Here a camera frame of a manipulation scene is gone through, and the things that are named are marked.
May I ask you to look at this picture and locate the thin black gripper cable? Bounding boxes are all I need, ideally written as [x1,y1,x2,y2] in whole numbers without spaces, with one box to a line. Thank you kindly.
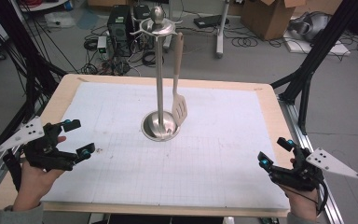
[293,178,329,217]

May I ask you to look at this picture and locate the steel utensil stand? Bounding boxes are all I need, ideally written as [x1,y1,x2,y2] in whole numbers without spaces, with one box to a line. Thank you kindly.
[130,5,182,143]

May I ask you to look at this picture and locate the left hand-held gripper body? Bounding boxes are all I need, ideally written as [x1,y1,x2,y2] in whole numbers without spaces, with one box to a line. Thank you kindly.
[0,116,78,172]

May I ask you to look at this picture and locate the white grid mat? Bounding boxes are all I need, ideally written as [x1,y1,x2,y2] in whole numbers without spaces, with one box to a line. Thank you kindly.
[41,81,290,210]

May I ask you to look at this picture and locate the person's right hand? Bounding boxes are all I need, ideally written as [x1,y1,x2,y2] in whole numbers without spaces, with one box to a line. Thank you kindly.
[278,158,321,222]

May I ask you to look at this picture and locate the black metal frame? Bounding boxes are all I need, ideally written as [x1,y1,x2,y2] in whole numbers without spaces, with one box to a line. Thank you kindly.
[269,0,358,135]
[0,0,68,175]

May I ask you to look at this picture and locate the brown cardboard box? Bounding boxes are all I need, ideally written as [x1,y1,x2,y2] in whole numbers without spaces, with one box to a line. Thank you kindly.
[241,0,309,41]

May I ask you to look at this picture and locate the flat black device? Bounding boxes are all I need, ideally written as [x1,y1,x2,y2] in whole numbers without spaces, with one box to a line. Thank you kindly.
[193,14,230,29]

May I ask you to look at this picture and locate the small white box device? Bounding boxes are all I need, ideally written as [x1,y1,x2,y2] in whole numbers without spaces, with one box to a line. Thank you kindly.
[96,35,108,54]

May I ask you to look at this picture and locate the grey rounded device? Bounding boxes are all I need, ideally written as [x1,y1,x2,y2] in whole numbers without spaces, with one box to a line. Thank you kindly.
[287,11,332,43]

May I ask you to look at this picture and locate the person's left hand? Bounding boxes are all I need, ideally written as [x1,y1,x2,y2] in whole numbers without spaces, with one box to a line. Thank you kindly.
[12,135,67,213]

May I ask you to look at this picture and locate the white metal stand leg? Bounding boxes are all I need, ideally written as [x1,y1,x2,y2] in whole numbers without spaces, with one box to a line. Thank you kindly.
[215,0,231,60]

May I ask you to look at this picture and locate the coiled black floor cable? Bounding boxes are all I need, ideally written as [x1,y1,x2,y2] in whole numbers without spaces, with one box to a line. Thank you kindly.
[231,35,259,49]

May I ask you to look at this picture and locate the beige slotted spatula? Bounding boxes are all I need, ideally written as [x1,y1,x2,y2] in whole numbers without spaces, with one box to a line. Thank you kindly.
[171,32,188,128]

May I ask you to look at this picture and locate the white flat board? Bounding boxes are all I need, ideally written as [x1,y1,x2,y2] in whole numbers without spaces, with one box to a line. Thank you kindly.
[283,31,352,58]

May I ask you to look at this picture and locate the clear plastic bag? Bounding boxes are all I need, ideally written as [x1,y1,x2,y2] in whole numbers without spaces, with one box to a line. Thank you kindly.
[45,11,76,30]

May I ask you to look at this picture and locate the black computer tower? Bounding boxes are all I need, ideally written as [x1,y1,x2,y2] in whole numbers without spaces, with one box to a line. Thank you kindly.
[106,4,134,58]

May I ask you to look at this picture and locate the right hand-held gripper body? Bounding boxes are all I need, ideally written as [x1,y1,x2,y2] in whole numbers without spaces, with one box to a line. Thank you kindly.
[268,146,358,192]

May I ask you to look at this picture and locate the aluminium rail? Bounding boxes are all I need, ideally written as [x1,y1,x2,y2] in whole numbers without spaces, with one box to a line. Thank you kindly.
[278,96,344,224]

